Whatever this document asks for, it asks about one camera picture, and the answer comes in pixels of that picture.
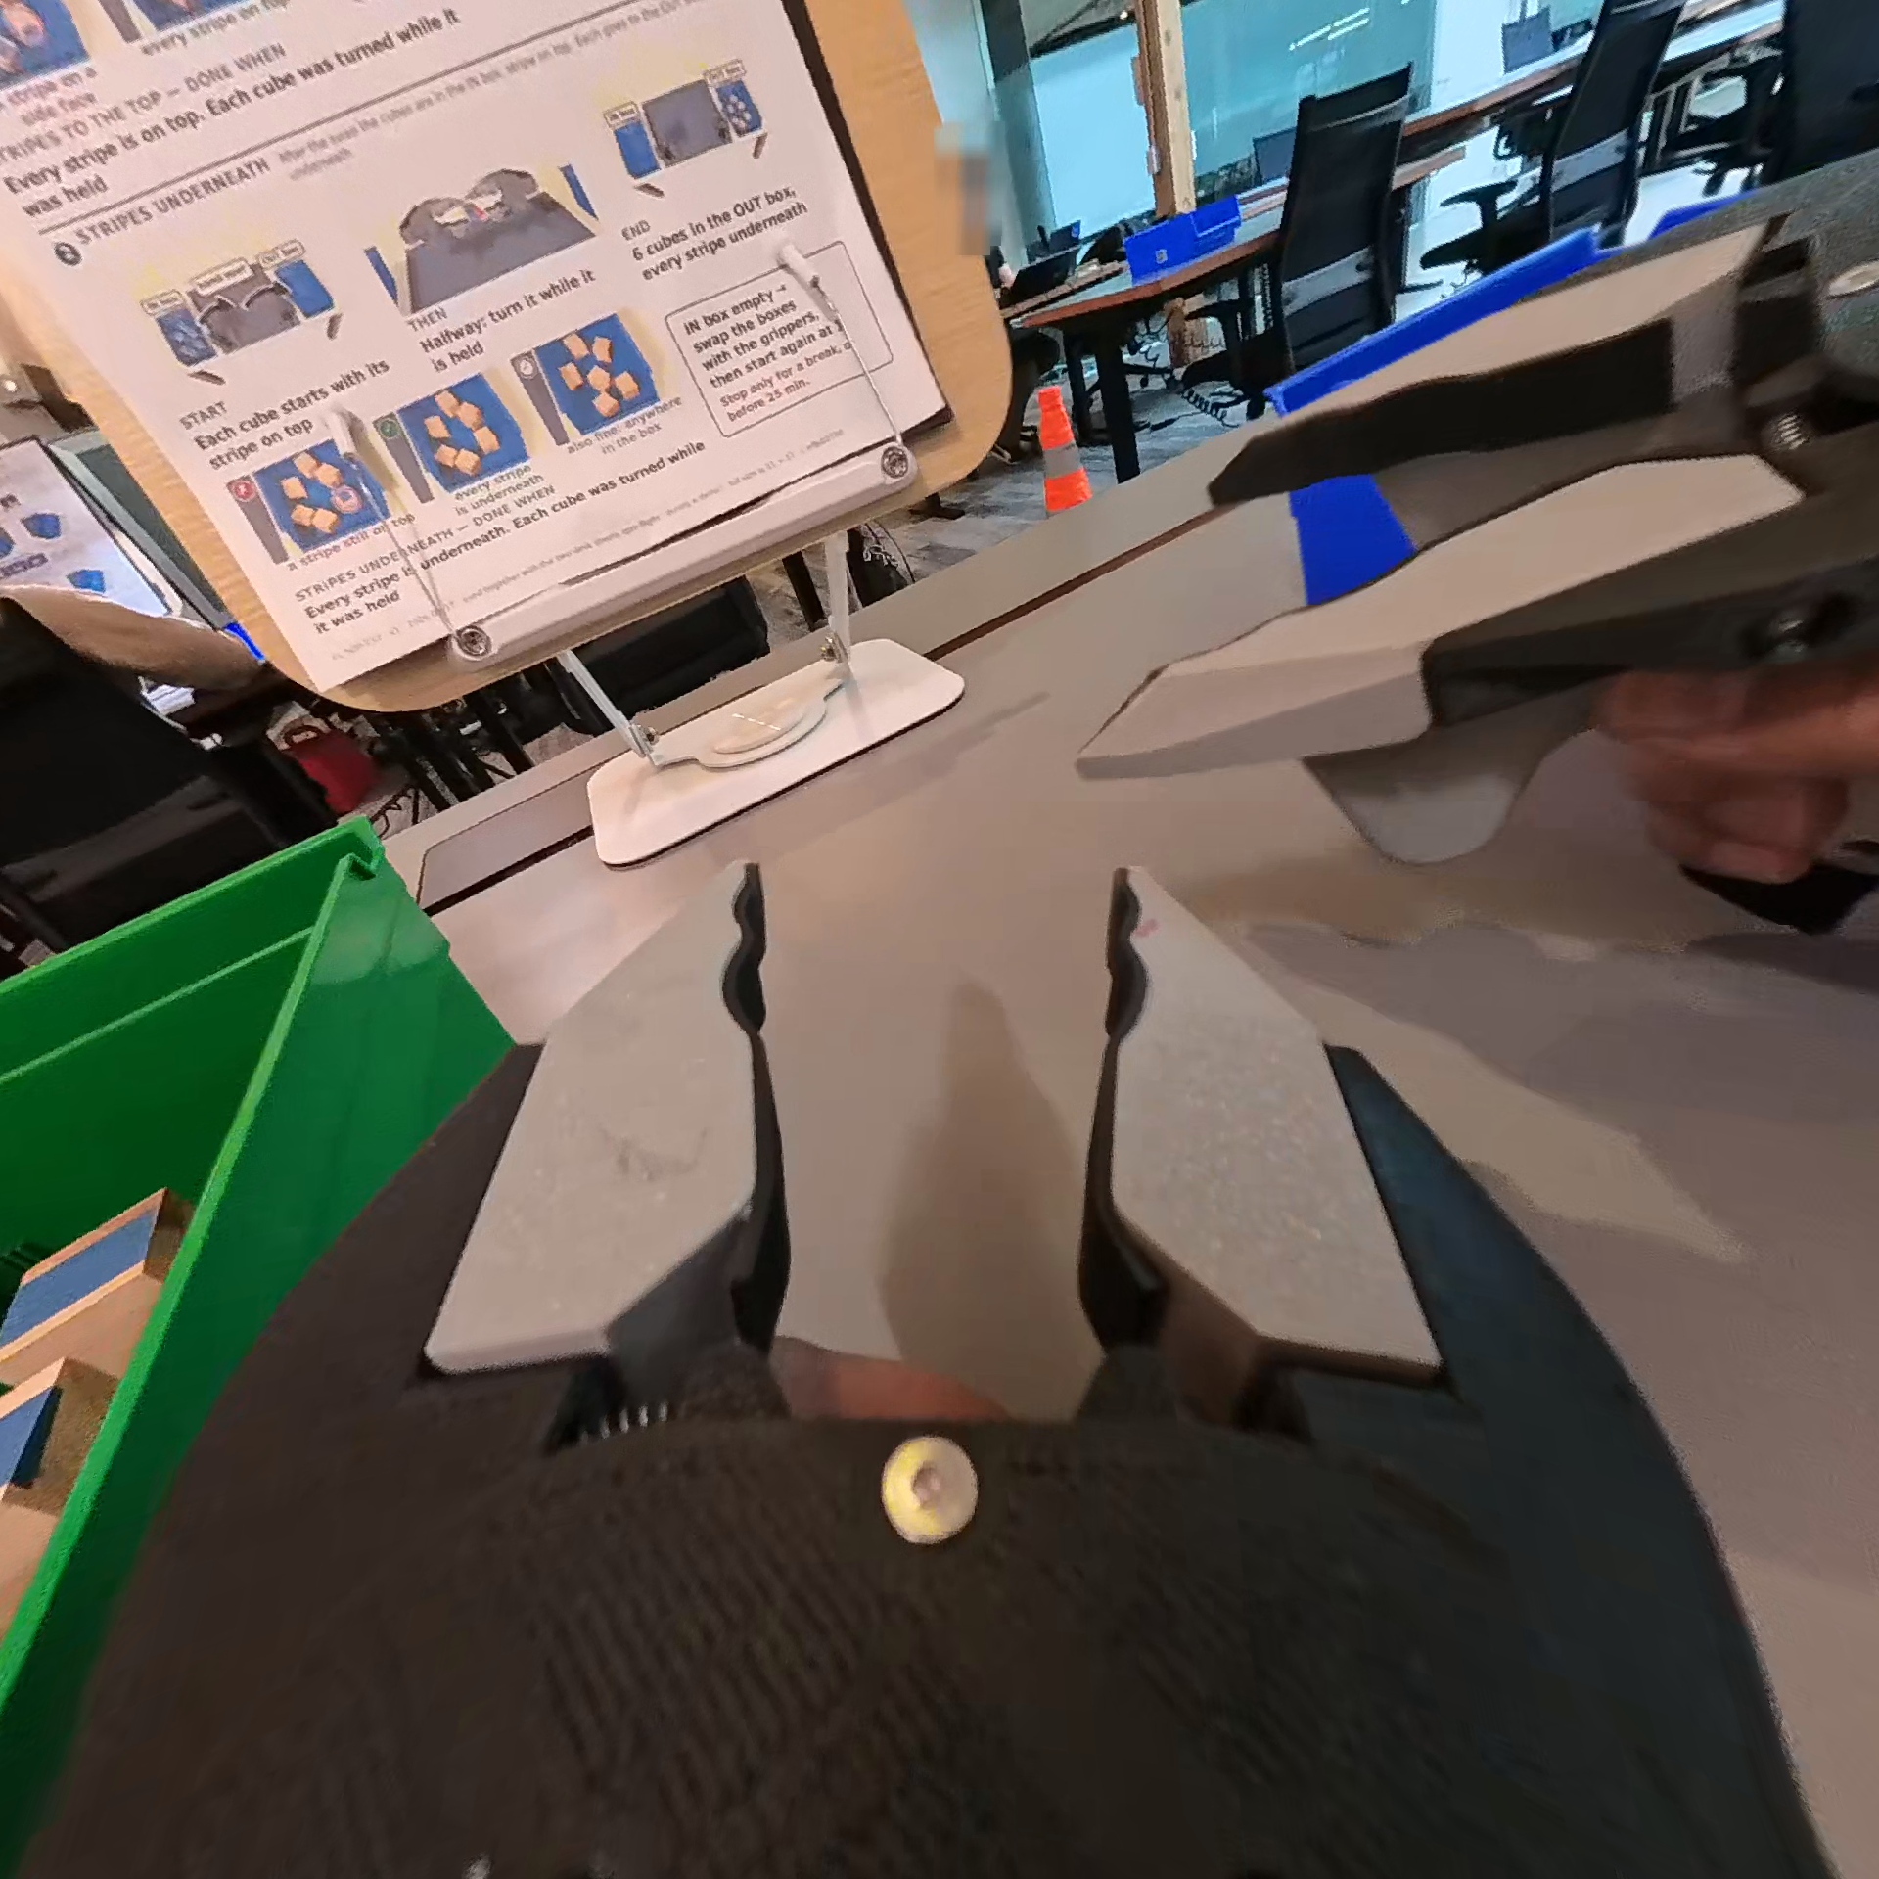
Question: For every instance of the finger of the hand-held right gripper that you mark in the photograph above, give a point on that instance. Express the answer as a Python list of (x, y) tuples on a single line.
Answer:
[(1393, 660), (1586, 316)]

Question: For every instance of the green plastic bin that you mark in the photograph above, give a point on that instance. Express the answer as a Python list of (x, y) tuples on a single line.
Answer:
[(264, 1028)]

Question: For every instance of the instruction sheet on stand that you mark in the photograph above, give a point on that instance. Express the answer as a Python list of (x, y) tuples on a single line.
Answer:
[(881, 221)]

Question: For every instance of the blue plastic bin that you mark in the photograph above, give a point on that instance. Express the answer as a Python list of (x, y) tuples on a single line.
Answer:
[(1342, 536)]

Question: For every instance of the brown background desk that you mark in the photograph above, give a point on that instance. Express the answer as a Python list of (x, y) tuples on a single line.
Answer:
[(1146, 288)]

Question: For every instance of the black office chair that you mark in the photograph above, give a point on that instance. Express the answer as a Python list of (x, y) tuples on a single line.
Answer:
[(1599, 134), (1342, 221)]

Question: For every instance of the orange striped traffic cone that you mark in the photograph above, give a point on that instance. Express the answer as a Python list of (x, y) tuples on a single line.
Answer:
[(1065, 455)]

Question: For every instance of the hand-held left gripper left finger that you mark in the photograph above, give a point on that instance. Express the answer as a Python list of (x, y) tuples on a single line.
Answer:
[(615, 1176)]

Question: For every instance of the person's right hand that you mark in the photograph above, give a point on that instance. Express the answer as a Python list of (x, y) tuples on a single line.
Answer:
[(1760, 763)]

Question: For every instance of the small printed paper sheet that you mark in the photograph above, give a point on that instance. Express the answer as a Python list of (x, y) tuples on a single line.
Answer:
[(75, 528)]

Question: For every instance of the blue storage crate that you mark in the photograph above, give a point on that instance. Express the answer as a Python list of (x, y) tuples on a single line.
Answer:
[(1181, 242)]

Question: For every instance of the printed instruction sheet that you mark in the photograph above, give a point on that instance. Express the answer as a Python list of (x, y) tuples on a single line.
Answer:
[(441, 295)]

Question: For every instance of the red bag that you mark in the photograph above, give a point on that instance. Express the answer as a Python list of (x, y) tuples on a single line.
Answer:
[(325, 763)]

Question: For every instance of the wooden cube with blue stripe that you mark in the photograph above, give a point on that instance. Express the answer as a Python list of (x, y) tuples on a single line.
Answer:
[(87, 1278), (29, 1432)]

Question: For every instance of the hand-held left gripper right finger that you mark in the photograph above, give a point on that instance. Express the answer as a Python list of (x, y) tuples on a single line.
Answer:
[(1248, 1176)]

